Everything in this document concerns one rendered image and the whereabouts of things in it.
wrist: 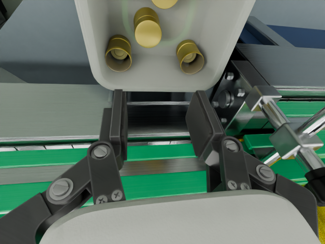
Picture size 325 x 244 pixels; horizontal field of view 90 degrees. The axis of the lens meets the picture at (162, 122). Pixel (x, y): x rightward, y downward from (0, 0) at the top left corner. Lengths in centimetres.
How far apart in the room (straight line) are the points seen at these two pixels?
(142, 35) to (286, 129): 19
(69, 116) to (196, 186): 22
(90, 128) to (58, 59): 32
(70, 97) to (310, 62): 41
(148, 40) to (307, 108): 23
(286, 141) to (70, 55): 50
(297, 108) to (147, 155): 21
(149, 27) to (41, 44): 37
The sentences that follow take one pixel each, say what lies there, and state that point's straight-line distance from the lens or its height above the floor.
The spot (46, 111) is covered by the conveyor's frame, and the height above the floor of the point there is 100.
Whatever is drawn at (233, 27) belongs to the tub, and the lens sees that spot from 22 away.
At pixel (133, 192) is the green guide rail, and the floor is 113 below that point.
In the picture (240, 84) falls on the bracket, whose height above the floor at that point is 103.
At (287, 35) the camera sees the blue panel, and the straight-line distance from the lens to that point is 55.
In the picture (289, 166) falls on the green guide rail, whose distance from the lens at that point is 31.
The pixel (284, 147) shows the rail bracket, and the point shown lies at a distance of 19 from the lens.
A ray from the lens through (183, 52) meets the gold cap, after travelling 26.
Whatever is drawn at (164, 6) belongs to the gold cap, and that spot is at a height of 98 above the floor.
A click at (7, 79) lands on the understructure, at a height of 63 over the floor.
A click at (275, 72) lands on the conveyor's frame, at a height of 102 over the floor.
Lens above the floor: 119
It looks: 39 degrees down
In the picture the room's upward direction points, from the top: 171 degrees clockwise
